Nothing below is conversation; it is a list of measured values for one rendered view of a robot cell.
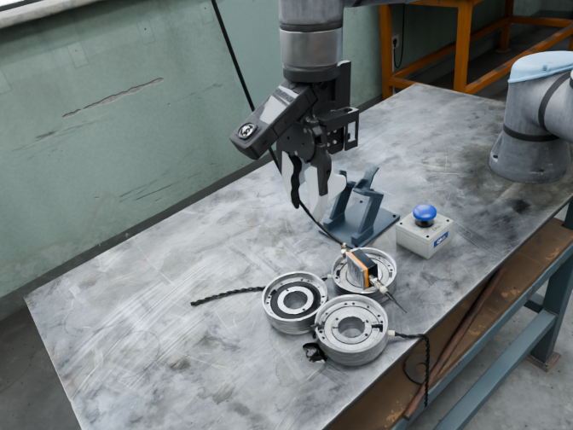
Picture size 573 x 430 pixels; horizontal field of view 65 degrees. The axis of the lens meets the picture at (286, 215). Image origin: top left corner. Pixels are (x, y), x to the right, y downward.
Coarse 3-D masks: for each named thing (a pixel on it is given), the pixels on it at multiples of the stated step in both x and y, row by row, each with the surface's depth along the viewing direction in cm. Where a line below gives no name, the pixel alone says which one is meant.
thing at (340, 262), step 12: (372, 252) 76; (384, 252) 75; (336, 264) 75; (384, 264) 75; (336, 276) 74; (348, 276) 73; (396, 276) 72; (336, 288) 72; (348, 288) 70; (384, 300) 72
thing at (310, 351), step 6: (312, 342) 68; (306, 348) 67; (312, 348) 66; (318, 348) 66; (306, 354) 66; (312, 354) 66; (318, 354) 65; (324, 354) 65; (312, 360) 65; (318, 360) 65; (324, 360) 65
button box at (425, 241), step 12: (408, 216) 81; (396, 228) 80; (408, 228) 78; (420, 228) 78; (432, 228) 77; (444, 228) 77; (396, 240) 82; (408, 240) 79; (420, 240) 76; (432, 240) 76; (444, 240) 79; (420, 252) 78; (432, 252) 78
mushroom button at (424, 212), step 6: (420, 204) 79; (426, 204) 78; (414, 210) 78; (420, 210) 77; (426, 210) 77; (432, 210) 77; (414, 216) 77; (420, 216) 76; (426, 216) 76; (432, 216) 76
